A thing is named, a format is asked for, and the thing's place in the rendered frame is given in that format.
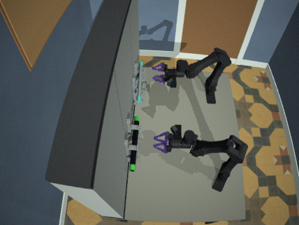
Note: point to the black bar with green end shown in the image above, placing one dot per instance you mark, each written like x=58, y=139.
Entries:
x=132, y=166

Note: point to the light grey panel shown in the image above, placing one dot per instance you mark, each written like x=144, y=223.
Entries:
x=88, y=148

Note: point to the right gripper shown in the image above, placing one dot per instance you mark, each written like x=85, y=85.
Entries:
x=163, y=67

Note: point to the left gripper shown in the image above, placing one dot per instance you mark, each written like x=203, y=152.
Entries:
x=172, y=143

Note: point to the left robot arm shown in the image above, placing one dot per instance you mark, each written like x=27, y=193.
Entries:
x=202, y=147

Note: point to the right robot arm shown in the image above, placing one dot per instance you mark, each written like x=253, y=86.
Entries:
x=194, y=69

